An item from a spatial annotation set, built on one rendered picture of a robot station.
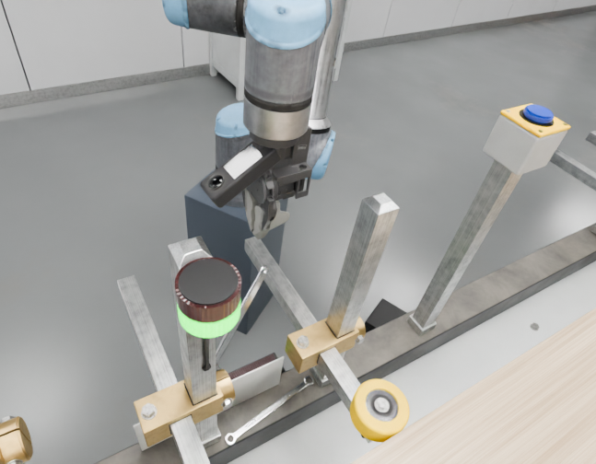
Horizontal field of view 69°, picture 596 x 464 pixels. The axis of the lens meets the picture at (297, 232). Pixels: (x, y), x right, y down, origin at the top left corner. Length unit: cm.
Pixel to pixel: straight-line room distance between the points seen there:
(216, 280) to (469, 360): 82
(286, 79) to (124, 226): 174
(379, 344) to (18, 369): 130
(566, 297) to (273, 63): 111
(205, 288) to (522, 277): 99
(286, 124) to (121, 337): 137
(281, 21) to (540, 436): 65
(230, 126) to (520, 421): 93
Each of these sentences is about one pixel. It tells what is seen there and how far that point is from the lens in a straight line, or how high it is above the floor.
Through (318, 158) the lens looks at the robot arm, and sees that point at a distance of 121.
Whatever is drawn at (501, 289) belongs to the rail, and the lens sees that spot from 120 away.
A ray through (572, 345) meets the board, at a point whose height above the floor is 90.
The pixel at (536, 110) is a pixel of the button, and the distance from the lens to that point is 71.
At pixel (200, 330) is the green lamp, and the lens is 42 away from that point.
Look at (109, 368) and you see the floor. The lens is 174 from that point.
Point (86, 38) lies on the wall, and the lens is 317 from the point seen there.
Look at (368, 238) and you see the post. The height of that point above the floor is 110.
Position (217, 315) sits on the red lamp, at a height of 116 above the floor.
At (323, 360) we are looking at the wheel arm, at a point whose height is 86.
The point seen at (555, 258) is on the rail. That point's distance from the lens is 138.
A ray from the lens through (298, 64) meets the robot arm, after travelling 54.
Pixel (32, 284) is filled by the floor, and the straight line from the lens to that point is 206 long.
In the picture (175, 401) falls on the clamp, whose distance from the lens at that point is 68.
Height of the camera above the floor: 149
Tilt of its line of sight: 44 degrees down
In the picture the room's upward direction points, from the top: 10 degrees clockwise
